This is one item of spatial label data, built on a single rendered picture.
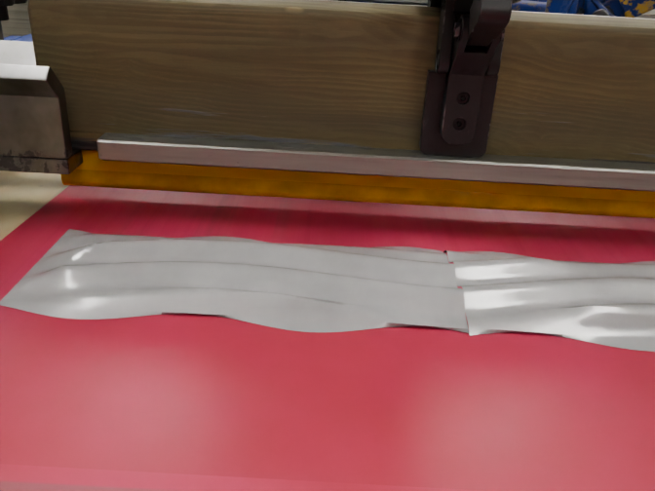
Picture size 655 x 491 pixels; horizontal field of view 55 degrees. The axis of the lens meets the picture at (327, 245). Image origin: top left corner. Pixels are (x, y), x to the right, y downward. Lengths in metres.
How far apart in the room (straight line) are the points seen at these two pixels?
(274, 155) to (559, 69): 0.14
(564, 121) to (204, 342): 0.20
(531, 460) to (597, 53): 0.20
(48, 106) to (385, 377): 0.20
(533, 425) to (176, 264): 0.15
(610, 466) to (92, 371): 0.16
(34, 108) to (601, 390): 0.27
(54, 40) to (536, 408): 0.26
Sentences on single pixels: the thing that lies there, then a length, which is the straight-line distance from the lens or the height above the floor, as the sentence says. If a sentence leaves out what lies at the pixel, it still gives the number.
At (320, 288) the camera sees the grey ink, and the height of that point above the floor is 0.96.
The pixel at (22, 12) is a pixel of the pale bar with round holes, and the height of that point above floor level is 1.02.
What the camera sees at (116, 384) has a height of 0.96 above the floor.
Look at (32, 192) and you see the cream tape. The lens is 0.38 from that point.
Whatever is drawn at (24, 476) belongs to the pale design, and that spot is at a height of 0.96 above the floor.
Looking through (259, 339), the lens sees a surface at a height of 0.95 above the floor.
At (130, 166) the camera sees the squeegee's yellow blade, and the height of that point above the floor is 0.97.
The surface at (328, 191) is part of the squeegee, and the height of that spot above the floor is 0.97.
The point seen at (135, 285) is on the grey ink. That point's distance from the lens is 0.26.
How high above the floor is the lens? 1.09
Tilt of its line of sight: 26 degrees down
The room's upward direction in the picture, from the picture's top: 3 degrees clockwise
